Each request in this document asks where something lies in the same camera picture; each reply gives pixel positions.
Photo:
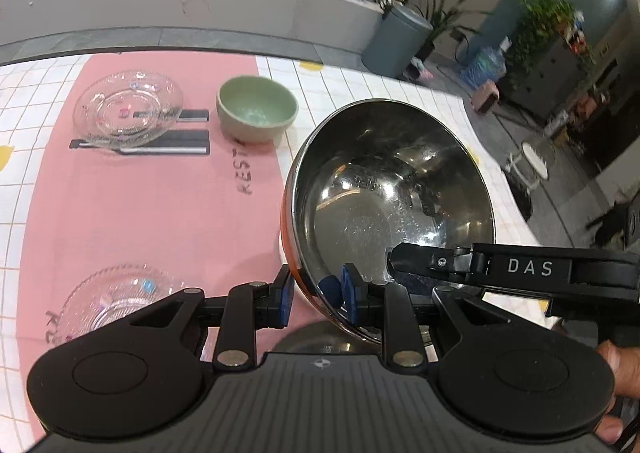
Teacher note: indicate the grey cabinet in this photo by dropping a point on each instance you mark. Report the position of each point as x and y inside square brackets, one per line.
[550, 83]

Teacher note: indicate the grey metal bowl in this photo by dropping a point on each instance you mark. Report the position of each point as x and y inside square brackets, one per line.
[310, 343]

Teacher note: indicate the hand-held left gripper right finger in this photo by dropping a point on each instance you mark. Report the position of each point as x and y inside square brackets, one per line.
[348, 294]

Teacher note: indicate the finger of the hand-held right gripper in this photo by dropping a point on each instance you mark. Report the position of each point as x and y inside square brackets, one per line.
[425, 260]

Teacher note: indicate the leafy green plant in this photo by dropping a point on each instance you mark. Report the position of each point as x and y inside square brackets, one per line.
[545, 18]

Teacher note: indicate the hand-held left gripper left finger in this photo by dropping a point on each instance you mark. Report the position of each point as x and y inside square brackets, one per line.
[286, 297]

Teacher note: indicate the white round stool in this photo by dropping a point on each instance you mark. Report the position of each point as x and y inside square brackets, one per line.
[532, 158]

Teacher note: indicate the clear glass plate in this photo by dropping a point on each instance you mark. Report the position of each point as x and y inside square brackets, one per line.
[125, 108]

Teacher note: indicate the floral glass plate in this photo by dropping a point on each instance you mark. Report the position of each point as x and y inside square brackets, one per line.
[115, 293]

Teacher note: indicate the long-leaf potted plant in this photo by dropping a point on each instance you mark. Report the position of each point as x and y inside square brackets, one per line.
[440, 18]

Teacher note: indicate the black plate rack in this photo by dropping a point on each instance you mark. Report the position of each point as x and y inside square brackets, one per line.
[187, 142]

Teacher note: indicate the blue water bottle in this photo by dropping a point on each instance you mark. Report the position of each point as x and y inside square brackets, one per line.
[482, 68]

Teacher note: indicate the pink stool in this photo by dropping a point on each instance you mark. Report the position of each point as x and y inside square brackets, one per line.
[485, 98]

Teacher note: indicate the person's right hand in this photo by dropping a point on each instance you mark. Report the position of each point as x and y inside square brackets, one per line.
[622, 373]

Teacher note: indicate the stainless steel bowl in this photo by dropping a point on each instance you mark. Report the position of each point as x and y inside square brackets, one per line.
[380, 173]

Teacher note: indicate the pink table mat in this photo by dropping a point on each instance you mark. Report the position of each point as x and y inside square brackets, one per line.
[150, 213]

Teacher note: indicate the green bowl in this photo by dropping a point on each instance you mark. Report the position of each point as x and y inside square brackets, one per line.
[255, 108]

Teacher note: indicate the white grid tablecloth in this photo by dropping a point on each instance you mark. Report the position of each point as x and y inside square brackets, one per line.
[360, 83]

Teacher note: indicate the grey trash bin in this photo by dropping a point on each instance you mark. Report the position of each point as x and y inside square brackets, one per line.
[395, 40]

